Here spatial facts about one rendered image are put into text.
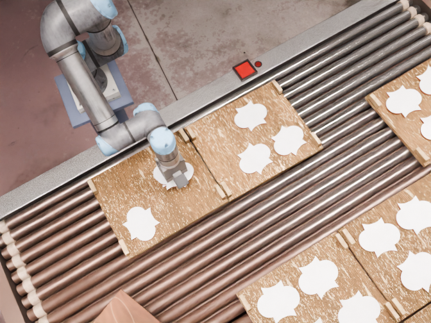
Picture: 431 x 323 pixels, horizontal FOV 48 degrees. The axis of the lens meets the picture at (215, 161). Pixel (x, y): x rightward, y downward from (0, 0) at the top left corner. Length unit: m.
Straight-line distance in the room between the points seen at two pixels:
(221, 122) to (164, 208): 0.41
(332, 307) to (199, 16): 2.27
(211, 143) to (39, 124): 1.59
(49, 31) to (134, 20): 1.96
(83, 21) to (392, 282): 1.29
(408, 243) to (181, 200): 0.80
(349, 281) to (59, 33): 1.21
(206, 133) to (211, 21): 1.61
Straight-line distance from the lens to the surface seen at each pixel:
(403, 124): 1.96
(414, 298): 1.76
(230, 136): 1.85
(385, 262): 1.76
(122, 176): 1.84
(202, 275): 1.71
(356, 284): 1.72
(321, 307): 1.69
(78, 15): 1.50
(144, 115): 1.55
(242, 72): 2.00
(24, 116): 3.26
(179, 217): 1.74
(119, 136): 1.55
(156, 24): 3.40
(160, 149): 1.48
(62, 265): 1.82
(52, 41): 1.52
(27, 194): 1.96
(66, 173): 1.93
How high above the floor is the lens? 2.60
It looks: 67 degrees down
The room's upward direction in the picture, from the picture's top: 8 degrees counter-clockwise
